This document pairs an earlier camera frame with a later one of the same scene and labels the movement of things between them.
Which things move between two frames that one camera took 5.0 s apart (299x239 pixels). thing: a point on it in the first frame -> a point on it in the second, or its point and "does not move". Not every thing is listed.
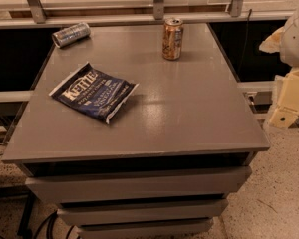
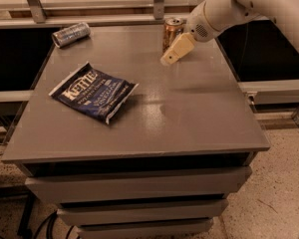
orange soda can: [172, 39] does not move
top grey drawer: [164, 183] does not move
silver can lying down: [71, 34] does not move
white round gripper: [296, 40] -> [198, 25]
